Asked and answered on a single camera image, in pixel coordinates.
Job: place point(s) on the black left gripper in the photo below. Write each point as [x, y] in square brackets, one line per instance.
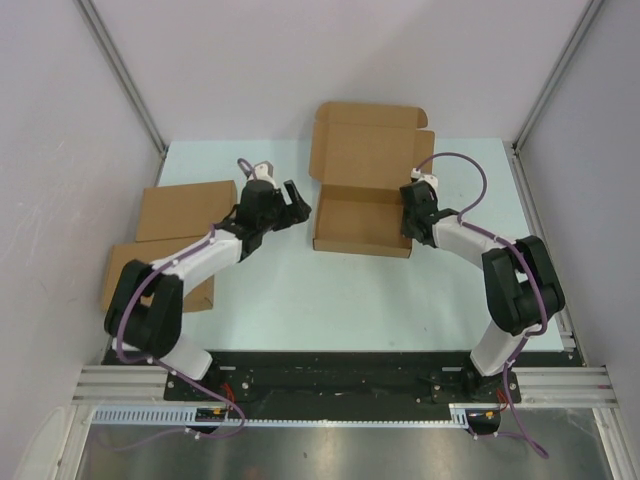
[301, 210]

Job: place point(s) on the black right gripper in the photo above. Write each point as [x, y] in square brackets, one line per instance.
[406, 232]

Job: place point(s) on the brown cardboard box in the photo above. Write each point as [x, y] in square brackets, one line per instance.
[361, 155]

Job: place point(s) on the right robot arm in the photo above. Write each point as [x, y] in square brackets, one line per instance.
[522, 288]

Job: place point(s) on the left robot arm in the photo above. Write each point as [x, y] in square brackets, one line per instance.
[145, 315]

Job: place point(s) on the upper folded cardboard box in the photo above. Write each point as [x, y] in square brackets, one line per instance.
[181, 211]

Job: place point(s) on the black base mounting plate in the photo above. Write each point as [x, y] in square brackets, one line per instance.
[251, 376]

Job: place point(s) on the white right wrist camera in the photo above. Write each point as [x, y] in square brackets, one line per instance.
[418, 175]

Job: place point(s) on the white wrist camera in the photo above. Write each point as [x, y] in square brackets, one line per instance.
[264, 172]
[418, 175]

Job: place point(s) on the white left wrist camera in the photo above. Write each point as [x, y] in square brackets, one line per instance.
[264, 172]

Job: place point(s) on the right aluminium frame post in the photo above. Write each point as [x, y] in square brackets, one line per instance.
[561, 66]

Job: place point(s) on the aluminium frame post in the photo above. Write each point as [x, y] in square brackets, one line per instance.
[561, 66]
[115, 61]

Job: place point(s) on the front aluminium frame rail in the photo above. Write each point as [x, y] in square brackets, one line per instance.
[540, 387]

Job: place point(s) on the left aluminium frame post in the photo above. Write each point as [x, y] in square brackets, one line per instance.
[115, 61]

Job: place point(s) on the grey slotted cable duct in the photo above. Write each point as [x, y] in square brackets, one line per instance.
[316, 410]

